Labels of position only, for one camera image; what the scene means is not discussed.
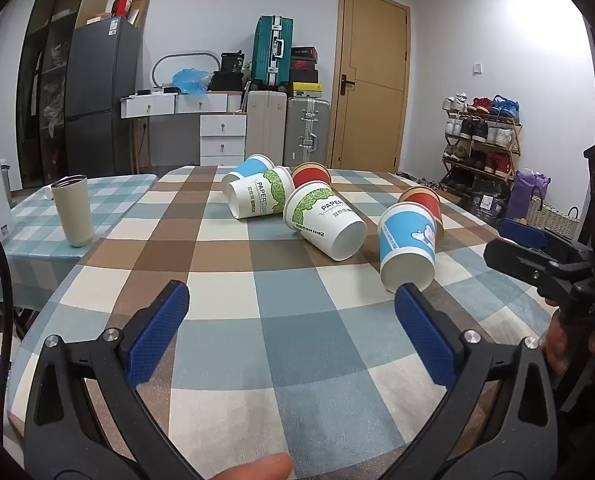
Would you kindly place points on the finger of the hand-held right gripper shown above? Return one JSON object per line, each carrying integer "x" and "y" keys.
{"x": 515, "y": 259}
{"x": 522, "y": 232}

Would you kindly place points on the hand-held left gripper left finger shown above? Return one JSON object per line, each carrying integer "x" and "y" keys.
{"x": 160, "y": 332}

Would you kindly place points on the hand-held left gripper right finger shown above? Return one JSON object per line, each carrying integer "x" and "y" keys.
{"x": 425, "y": 337}

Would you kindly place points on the blue paper cup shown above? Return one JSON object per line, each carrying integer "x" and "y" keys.
{"x": 407, "y": 245}
{"x": 250, "y": 166}

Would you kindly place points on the red paper cup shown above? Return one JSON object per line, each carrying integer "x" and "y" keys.
{"x": 313, "y": 175}
{"x": 425, "y": 200}

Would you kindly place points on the green leaf paper cup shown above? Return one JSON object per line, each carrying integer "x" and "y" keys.
{"x": 322, "y": 212}
{"x": 262, "y": 192}

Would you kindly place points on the person's right hand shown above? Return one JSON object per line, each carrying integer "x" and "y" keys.
{"x": 557, "y": 347}

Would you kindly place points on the person's left hand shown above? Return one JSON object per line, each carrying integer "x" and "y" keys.
{"x": 260, "y": 467}

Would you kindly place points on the wicker basket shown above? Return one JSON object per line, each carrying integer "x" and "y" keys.
{"x": 552, "y": 217}

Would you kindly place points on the purple bag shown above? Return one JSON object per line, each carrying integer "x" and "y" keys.
{"x": 525, "y": 195}

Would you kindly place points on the wooden shoe rack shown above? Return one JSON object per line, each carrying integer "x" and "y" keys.
{"x": 516, "y": 142}

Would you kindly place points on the rows of shoes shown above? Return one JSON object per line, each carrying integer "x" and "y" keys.
{"x": 480, "y": 132}

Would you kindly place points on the brown blue checked tablecloth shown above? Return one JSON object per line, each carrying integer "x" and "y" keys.
{"x": 277, "y": 320}

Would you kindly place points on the teal checked tablecloth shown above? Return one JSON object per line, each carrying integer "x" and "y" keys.
{"x": 114, "y": 195}

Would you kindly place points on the beige steel tumbler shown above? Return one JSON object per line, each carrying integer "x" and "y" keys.
{"x": 74, "y": 212}

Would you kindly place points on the wooden door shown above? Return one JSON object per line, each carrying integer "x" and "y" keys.
{"x": 370, "y": 85}

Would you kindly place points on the white dresser with drawers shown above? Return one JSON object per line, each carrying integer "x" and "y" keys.
{"x": 217, "y": 127}

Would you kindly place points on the white suitcase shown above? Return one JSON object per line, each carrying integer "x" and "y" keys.
{"x": 266, "y": 122}

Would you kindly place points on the silver suitcase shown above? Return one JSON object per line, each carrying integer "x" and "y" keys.
{"x": 307, "y": 130}

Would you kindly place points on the dark grey refrigerator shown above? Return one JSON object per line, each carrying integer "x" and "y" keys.
{"x": 102, "y": 100}

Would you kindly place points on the blue plastic bag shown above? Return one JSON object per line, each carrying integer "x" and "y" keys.
{"x": 190, "y": 82}

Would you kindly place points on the yellow black shoe box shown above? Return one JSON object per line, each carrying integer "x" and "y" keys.
{"x": 306, "y": 90}

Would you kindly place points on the oval mirror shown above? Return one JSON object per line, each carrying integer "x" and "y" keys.
{"x": 160, "y": 67}

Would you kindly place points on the black bag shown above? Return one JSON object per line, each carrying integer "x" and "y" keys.
{"x": 227, "y": 75}

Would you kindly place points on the dark glass cabinet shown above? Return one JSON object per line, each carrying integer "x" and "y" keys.
{"x": 42, "y": 85}

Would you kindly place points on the green suitcase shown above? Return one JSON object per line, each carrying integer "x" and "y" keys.
{"x": 272, "y": 50}

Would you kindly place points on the cardboard box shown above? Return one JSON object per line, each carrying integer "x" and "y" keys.
{"x": 138, "y": 10}

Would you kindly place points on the red box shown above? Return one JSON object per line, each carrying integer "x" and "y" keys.
{"x": 122, "y": 5}

